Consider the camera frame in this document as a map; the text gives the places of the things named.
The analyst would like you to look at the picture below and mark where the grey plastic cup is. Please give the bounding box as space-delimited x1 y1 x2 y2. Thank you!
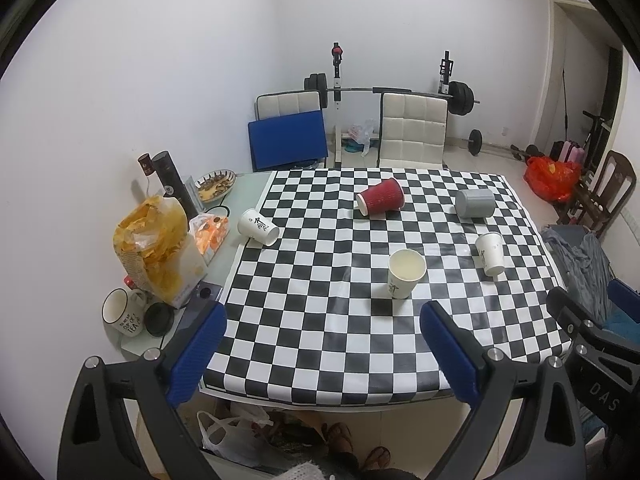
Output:
455 187 496 221

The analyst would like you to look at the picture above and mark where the red plastic bag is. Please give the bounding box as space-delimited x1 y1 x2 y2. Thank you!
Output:
524 156 582 203

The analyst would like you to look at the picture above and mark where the white plastic bag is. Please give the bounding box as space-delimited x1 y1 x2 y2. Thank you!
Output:
196 405 277 465

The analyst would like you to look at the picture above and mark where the white door frame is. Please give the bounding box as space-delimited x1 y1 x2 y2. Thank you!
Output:
530 0 627 161

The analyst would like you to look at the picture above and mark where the black round lid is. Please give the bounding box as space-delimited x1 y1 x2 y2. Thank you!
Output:
144 302 175 337

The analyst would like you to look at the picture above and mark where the person's right foot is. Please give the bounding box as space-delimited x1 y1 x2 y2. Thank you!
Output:
362 446 392 473

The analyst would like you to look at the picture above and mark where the black scooter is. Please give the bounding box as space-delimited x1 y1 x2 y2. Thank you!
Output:
581 110 614 162

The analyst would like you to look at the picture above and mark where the person's foot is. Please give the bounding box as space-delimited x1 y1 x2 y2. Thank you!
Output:
322 422 357 462
362 446 392 473

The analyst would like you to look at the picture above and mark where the clear plastic bag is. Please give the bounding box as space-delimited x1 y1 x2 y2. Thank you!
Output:
348 119 379 155

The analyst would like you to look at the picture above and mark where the dark grey phone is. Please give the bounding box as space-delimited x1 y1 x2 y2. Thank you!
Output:
175 282 224 330

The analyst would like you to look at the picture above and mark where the white barbell rack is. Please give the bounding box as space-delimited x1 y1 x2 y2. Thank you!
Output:
327 42 453 163

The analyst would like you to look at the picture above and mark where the small barbell on floor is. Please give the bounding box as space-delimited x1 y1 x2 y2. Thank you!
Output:
467 129 542 162

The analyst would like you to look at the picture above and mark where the person's left foot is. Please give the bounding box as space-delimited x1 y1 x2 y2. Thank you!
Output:
322 422 357 462

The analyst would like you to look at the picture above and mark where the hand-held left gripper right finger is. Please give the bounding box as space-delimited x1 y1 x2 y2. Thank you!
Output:
419 301 587 480

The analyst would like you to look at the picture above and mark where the barbell with black plates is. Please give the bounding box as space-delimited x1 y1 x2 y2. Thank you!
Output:
304 72 482 116

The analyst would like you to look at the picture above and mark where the blue board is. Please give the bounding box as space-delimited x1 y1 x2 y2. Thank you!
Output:
248 110 329 172

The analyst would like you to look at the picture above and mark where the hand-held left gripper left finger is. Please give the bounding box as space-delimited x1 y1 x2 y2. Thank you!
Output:
62 301 229 480

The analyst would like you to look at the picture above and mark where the white padded chair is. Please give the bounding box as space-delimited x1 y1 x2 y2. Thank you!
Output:
255 91 322 122
377 91 449 170

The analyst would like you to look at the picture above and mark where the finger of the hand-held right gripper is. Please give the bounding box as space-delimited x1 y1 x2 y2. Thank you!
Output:
606 278 640 333
546 287 608 337

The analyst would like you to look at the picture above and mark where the white paper cup grey print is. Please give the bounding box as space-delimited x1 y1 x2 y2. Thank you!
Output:
474 232 505 277

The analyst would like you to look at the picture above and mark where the dark wooden chair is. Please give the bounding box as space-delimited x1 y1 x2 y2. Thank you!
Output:
557 150 638 239

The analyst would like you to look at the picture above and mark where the yellow chips bag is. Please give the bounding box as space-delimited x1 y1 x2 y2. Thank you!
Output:
113 196 208 307

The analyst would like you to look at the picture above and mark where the orange snack packet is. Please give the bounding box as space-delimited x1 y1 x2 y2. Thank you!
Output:
189 212 231 263

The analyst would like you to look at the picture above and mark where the black white checkered tablecloth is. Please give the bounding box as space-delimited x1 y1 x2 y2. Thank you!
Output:
199 167 572 406

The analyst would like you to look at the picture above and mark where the black cylindrical bottle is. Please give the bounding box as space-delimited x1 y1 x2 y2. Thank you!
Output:
151 151 199 221

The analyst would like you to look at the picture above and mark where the grey cloth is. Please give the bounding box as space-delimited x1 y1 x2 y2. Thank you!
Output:
541 225 613 322

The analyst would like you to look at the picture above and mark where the white mug black lettering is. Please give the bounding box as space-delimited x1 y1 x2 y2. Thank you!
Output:
102 288 149 336

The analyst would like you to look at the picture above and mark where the red ribbed paper cup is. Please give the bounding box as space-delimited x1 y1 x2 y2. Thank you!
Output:
356 177 405 217

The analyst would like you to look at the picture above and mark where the white paper cup green print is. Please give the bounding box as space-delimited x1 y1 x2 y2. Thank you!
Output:
237 208 280 247
388 249 427 300

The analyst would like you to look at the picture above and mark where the patterned ceramic bowl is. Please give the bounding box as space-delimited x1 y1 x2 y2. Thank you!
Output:
194 169 237 204

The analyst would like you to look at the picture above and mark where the pink suitcase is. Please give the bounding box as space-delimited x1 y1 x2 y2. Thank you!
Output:
550 141 585 165

